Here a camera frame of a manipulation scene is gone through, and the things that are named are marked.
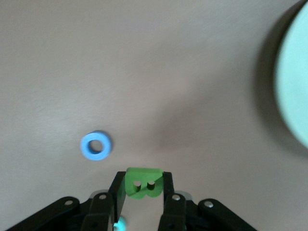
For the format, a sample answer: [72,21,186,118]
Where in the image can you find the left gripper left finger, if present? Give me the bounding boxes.
[4,171,127,231]

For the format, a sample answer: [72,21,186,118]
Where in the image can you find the blue foam letter O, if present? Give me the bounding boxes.
[80,130,113,161]

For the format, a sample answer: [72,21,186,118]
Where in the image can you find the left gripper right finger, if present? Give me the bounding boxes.
[158,172,258,231]

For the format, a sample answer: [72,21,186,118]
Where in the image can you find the green foam letter B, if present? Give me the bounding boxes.
[124,167,163,200]

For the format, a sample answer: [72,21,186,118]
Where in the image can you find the light green plate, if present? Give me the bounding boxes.
[274,0,308,157]

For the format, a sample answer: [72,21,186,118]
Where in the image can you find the teal foam letter c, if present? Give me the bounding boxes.
[113,216,128,231]

